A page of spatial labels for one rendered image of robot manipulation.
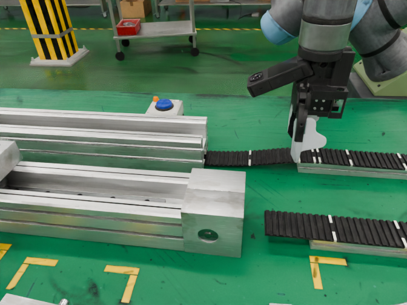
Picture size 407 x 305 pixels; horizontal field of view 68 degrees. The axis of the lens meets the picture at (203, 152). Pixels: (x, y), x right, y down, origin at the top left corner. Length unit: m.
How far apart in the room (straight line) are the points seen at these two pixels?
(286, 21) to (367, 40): 0.40
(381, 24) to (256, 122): 0.42
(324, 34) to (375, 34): 0.49
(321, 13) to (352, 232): 0.33
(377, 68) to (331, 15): 0.56
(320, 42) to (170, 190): 0.33
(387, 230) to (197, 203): 0.30
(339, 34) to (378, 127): 0.41
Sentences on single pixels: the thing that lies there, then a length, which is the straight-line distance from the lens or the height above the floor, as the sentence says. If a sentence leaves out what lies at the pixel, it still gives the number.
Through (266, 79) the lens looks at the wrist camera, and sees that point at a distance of 0.55.
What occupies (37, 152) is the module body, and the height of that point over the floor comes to 0.81.
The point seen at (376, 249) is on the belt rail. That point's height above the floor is 0.79.
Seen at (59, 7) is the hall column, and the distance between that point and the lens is 3.88.
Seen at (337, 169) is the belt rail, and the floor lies 0.79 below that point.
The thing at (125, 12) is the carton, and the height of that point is 0.09.
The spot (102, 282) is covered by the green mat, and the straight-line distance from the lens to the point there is 0.52.
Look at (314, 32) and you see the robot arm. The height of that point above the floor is 1.07.
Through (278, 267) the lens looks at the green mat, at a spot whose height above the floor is 0.78.
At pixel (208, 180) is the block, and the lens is 0.49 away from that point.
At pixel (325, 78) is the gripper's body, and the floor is 0.99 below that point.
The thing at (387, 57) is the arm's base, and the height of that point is 0.89.
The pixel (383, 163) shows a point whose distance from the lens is 0.70.
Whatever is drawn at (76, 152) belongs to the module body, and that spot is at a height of 0.81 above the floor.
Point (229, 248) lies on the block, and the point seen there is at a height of 0.80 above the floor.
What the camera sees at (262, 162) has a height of 0.80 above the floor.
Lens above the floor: 1.20
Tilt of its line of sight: 37 degrees down
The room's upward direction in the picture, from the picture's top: 2 degrees counter-clockwise
